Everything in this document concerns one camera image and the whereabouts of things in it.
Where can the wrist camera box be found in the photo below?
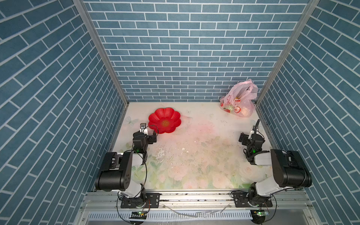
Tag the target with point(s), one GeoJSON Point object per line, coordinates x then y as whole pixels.
{"type": "Point", "coordinates": [256, 126]}
{"type": "Point", "coordinates": [143, 127]}

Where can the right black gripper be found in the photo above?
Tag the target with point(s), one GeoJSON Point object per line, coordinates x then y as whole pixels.
{"type": "Point", "coordinates": [243, 138]}

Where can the red flower-shaped plate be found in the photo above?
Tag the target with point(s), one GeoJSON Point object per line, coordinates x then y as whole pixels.
{"type": "Point", "coordinates": [164, 120]}

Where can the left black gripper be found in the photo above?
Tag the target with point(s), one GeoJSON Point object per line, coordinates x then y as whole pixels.
{"type": "Point", "coordinates": [152, 137]}

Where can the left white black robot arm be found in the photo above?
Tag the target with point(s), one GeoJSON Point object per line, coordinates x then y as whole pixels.
{"type": "Point", "coordinates": [116, 168]}

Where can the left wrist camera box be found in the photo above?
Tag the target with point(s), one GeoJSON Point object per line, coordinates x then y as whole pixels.
{"type": "Point", "coordinates": [143, 127]}

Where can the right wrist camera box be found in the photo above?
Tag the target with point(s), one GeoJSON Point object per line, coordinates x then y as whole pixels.
{"type": "Point", "coordinates": [256, 126]}

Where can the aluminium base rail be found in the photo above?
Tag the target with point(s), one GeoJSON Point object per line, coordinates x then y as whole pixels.
{"type": "Point", "coordinates": [291, 207]}

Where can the pink plastic bag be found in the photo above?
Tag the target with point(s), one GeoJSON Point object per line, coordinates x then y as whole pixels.
{"type": "Point", "coordinates": [239, 100]}

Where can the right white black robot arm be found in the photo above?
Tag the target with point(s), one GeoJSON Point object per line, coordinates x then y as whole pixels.
{"type": "Point", "coordinates": [288, 169]}

